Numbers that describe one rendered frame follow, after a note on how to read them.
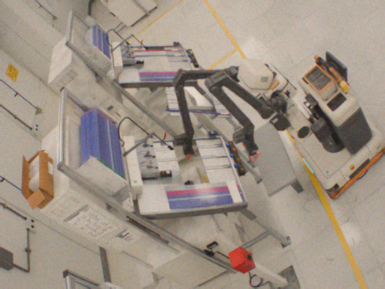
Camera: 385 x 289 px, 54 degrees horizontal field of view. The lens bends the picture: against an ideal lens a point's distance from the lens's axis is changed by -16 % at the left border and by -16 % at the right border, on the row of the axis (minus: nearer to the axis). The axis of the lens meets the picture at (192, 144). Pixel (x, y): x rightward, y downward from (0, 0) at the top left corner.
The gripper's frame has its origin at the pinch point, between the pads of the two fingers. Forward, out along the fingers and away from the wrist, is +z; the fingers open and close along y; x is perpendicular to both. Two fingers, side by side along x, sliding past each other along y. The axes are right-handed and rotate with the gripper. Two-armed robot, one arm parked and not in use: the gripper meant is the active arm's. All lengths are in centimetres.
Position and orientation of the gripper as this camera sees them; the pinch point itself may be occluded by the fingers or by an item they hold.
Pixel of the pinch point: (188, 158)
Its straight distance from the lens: 314.8
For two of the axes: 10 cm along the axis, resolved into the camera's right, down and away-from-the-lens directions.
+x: 9.8, -1.1, 1.9
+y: 2.2, 6.5, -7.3
